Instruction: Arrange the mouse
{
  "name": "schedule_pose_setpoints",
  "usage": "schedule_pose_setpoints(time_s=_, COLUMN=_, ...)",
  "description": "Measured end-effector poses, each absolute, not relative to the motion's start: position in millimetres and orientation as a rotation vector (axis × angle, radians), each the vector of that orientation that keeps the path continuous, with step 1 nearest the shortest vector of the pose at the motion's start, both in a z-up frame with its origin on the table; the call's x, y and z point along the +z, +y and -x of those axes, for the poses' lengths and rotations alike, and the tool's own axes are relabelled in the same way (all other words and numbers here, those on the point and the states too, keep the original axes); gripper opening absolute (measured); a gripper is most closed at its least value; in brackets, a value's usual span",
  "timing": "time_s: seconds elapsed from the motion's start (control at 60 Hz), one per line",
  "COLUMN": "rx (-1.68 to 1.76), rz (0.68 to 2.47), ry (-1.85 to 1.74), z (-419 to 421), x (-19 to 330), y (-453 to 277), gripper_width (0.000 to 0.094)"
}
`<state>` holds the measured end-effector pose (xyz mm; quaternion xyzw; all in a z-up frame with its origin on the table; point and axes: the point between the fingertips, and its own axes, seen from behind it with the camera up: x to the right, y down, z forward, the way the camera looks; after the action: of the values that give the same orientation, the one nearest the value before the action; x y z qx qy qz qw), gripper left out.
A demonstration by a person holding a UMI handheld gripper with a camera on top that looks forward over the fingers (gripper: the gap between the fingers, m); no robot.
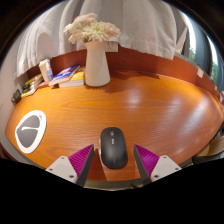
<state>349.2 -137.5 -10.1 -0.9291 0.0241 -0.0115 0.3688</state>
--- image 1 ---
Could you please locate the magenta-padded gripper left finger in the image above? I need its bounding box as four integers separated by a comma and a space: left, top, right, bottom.
45, 143, 95, 188

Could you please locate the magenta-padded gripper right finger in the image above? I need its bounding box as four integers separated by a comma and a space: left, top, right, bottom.
133, 143, 183, 185

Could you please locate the black computer mouse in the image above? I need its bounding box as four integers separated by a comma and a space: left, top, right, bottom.
99, 126, 129, 170

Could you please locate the white and grey mouse pad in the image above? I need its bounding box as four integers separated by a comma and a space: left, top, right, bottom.
14, 109, 48, 155

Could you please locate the wooden chair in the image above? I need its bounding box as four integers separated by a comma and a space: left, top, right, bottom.
191, 134, 224, 166

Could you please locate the orange yellow book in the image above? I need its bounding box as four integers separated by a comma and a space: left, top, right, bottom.
58, 70, 87, 89

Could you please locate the thin red book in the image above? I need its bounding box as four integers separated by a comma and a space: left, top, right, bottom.
37, 80, 51, 90

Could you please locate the cream yellow book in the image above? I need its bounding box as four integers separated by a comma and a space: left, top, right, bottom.
20, 87, 40, 99

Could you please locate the blue cover book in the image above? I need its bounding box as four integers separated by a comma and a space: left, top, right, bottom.
48, 64, 81, 87

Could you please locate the dark green mug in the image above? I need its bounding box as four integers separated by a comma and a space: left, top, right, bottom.
10, 88, 23, 104

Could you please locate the yellow and black book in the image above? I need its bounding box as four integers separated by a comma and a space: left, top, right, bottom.
23, 73, 44, 88

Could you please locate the white ceramic vase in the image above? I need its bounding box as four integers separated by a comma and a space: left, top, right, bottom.
83, 40, 112, 88

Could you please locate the cream lidded tumbler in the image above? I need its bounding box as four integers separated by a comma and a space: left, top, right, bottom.
38, 58, 51, 83

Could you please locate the dark framed window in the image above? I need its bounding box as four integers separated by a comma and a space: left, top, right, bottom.
181, 13, 224, 101

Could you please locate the white flower bouquet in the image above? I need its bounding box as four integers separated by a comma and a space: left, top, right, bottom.
63, 12, 122, 45

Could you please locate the white pleated curtain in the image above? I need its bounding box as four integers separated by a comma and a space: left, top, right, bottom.
14, 0, 189, 78

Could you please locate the small white wall switch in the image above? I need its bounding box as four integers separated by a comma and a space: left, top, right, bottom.
196, 67, 205, 79

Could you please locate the white wall socket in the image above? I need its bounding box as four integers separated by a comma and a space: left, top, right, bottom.
105, 41, 119, 53

